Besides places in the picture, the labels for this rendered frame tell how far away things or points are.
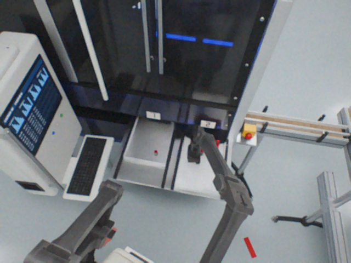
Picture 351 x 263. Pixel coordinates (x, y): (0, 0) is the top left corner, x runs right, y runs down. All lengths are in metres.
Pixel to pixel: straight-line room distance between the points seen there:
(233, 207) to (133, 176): 0.84
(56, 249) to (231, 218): 0.50
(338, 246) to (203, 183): 0.97
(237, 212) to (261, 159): 1.92
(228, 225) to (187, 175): 0.72
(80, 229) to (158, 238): 1.57
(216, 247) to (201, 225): 1.46
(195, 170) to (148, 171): 0.28
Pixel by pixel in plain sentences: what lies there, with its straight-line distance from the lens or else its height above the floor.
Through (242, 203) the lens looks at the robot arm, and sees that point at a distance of 0.88.
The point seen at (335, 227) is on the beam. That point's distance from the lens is 2.10.
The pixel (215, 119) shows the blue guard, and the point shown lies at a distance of 1.53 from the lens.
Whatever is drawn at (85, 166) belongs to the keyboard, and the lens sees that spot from 1.70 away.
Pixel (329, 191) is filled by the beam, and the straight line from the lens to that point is 2.18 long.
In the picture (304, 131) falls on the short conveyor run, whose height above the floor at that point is 0.93.
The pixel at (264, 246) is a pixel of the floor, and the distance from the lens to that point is 2.45.
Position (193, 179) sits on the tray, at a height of 0.88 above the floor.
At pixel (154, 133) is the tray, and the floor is 0.88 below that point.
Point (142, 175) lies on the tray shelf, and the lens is 1.54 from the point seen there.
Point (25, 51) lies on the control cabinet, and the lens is 1.32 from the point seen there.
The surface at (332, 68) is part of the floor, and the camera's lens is 4.01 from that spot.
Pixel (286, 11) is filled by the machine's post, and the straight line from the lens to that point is 1.10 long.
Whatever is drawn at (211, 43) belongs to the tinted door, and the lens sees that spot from 1.17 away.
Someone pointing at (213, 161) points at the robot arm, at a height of 1.37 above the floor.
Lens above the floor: 2.28
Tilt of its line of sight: 57 degrees down
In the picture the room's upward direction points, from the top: 2 degrees clockwise
